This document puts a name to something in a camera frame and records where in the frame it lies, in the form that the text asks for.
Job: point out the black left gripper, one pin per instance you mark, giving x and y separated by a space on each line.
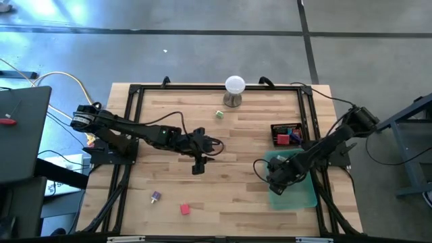
197 145

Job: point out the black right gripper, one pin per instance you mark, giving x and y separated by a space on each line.
288 170

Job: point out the white charger cube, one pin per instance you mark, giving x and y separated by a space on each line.
281 157

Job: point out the blue charger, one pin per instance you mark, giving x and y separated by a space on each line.
296 137

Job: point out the teal charger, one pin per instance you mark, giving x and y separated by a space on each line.
289 130

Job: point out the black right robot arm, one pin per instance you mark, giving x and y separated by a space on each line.
337 135

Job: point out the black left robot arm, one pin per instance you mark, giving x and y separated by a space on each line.
114 126

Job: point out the teal translucent plastic bin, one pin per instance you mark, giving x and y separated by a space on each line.
300 199

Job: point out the light green charger cube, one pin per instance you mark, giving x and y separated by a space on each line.
219 114

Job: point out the black mesh basket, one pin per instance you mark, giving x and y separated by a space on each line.
283 127

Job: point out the purple charger white face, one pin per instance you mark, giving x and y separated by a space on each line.
156 195

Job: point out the white mushroom lamp brass base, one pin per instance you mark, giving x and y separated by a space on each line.
235 86

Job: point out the blue grey metal stand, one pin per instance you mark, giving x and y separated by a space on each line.
405 152

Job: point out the white paper box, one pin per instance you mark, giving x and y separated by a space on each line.
62 179

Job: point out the black bar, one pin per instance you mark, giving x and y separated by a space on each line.
60 173

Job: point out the person's shoe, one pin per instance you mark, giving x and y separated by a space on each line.
5 7
59 231

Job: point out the dark grey desk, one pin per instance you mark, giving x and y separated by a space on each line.
23 135

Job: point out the black aluminium table frame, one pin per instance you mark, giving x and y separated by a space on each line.
216 87

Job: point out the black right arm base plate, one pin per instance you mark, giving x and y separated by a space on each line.
339 157

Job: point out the silver table bracket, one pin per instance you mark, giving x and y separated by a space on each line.
314 240
125 239

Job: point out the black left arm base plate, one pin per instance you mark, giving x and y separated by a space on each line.
108 157

